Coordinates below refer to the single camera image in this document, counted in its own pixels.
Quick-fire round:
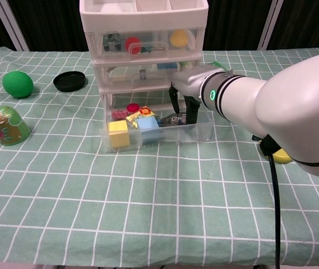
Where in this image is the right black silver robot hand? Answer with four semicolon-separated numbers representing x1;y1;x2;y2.
169;66;228;124

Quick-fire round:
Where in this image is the clear drawer with yellow cube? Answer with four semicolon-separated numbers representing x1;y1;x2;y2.
99;108;215;154

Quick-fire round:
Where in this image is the clear drawer with red ball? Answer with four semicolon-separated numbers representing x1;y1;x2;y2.
93;27;201;59

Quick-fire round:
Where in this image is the yellow round object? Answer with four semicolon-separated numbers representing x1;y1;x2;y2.
170;30;189;48

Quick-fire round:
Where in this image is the clear drawer with dice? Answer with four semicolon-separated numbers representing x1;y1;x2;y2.
99;61;200;89

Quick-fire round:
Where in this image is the green tea packet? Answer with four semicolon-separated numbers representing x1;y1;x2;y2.
209;61;228;71

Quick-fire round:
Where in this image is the dark snack packet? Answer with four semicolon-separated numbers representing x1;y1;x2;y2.
159;113;188;127

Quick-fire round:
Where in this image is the light blue block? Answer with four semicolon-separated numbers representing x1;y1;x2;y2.
136;117;160;141

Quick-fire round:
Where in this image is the yellow red snack packet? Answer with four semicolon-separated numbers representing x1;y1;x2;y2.
125;106;156;129

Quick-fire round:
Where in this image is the red ball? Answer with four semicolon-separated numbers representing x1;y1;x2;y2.
124;36;142;54

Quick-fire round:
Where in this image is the red block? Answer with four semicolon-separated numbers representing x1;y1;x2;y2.
111;109;128;122

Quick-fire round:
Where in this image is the dark printed cube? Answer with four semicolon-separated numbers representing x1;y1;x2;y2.
103;33;121;52

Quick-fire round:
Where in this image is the yellow cube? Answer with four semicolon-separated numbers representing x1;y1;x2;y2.
108;120;131;149

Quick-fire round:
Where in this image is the black round lid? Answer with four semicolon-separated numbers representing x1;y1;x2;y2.
53;71;88;92

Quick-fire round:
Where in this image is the black curtain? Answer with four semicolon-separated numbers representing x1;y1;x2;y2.
0;0;319;57

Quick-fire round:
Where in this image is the green egg-shaped ball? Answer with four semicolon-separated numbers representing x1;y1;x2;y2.
2;71;34;99

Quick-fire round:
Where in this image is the green gold nesting doll half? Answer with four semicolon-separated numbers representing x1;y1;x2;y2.
0;105;31;147

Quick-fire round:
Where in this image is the white plastic drawer cabinet frame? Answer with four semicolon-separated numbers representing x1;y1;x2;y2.
79;0;210;130

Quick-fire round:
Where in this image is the white frame post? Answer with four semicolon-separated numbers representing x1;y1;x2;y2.
0;0;30;52
256;0;285;51

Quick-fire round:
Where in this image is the yellow ring disc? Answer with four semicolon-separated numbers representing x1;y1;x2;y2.
260;139;293;164

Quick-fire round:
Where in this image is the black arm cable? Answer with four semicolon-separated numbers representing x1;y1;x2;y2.
252;133;282;269

